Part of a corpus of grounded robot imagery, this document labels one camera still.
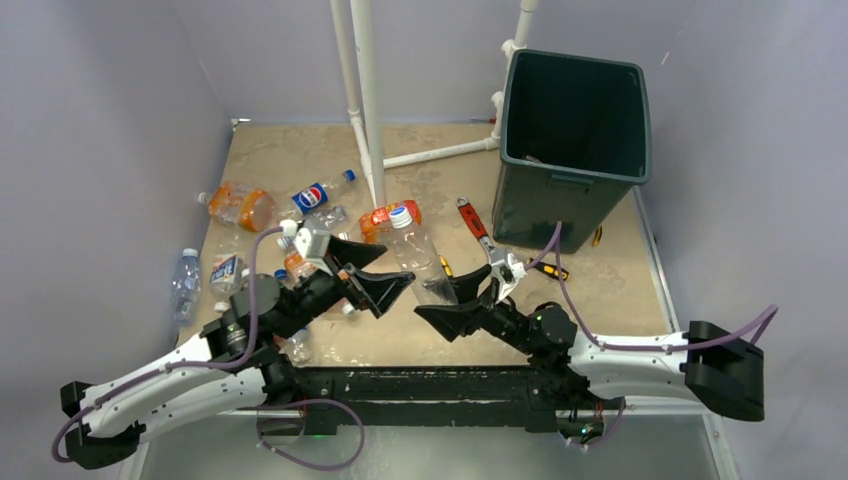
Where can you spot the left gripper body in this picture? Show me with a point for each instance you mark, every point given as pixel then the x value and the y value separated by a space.
pixel 348 287

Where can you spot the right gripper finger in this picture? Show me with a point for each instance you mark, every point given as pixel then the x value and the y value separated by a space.
pixel 450 321
pixel 466 287

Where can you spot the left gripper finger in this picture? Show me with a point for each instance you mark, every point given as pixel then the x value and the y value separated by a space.
pixel 342 252
pixel 389 287

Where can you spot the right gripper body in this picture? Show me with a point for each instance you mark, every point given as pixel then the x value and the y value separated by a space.
pixel 502 316

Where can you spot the large clear crushed bottle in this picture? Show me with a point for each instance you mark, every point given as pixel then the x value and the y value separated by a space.
pixel 416 253

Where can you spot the red label squat bottle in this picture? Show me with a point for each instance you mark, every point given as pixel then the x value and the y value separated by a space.
pixel 377 223

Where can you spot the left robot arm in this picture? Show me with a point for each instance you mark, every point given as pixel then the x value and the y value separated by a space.
pixel 234 362

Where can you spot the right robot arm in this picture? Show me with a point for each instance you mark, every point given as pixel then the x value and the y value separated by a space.
pixel 704 363

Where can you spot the dark green plastic bin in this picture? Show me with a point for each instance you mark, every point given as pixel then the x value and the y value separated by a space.
pixel 575 139

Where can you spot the yellow black screwdriver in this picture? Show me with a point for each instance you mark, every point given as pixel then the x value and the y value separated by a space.
pixel 548 269
pixel 446 267

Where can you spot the red adjustable wrench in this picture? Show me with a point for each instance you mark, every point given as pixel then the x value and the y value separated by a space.
pixel 475 224

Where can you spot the pepsi bottle near base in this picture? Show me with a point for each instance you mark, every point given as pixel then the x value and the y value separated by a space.
pixel 297 347

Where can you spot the orange label bottle far left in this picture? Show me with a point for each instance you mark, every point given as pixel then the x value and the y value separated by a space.
pixel 240 206

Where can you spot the blue white label bottle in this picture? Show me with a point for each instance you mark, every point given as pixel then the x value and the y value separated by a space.
pixel 225 278

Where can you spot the clear water bottle left edge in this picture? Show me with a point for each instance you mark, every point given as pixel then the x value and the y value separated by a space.
pixel 186 287

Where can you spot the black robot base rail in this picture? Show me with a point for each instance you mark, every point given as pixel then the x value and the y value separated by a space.
pixel 434 396

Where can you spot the white pvc pipe frame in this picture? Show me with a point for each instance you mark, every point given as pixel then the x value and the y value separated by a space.
pixel 355 45

